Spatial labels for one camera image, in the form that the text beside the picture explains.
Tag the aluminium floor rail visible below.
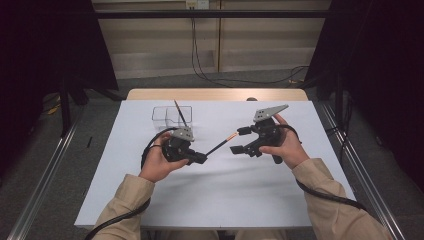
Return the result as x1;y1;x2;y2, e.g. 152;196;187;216
314;99;407;240
6;105;87;240

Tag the dark horizontal rail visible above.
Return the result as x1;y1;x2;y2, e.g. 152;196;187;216
94;9;331;20

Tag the white wall socket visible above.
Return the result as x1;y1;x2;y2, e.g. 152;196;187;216
185;0;210;10

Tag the white table board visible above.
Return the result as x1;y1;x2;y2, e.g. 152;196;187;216
73;99;362;231

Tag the black curtain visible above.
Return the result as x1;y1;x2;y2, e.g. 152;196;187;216
304;0;424;183
0;0;119;174

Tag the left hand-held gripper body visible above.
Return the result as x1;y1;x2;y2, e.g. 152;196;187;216
162;126;198;166

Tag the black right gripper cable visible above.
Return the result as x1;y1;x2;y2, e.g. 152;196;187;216
278;123;368;212

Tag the black wall cable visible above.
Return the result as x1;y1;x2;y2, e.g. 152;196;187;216
190;17;311;88
193;17;311;86

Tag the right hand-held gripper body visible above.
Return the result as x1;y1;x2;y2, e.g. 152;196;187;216
246;104;290;158

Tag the person's left hand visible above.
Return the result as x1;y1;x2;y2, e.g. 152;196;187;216
138;131;189;184

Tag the person's right hand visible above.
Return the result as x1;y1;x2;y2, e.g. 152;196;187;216
259;113;310;170

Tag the clear acrylic pen holder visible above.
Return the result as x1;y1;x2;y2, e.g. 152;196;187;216
151;105;194;133

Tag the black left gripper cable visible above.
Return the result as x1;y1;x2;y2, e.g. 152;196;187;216
84;126;179;240

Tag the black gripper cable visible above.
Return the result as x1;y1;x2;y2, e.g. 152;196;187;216
278;123;368;212
84;126;179;240

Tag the black metal stand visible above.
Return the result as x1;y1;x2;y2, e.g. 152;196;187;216
334;71;345;134
59;78;73;138

